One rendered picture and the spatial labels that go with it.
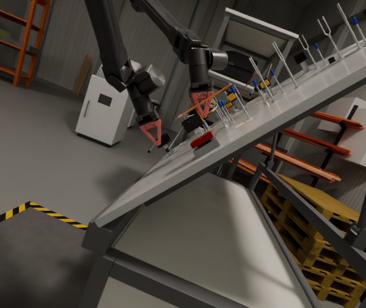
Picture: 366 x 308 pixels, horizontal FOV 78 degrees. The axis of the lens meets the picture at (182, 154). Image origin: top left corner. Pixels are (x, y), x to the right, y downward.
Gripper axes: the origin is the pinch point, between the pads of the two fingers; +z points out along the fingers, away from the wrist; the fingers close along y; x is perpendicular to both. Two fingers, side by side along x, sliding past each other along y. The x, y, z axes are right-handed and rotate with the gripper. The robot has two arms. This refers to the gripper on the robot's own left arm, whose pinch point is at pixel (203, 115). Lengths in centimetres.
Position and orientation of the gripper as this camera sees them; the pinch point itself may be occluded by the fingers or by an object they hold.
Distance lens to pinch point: 72.2
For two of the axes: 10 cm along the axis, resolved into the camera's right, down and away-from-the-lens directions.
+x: -9.9, 1.2, -0.6
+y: -0.7, -0.8, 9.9
